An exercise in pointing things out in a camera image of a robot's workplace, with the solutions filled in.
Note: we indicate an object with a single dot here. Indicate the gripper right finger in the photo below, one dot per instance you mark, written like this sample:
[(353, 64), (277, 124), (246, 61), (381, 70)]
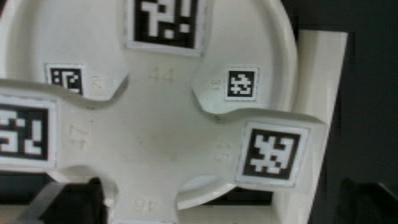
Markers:
[(367, 203)]

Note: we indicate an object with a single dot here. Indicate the white right barrier block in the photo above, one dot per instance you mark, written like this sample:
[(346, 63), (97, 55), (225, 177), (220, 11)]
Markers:
[(257, 129)]

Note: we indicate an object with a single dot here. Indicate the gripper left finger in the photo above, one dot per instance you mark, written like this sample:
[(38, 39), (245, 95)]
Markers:
[(69, 204)]

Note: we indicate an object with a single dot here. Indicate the white cross-shaped table base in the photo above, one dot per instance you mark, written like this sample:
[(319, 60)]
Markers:
[(161, 143)]

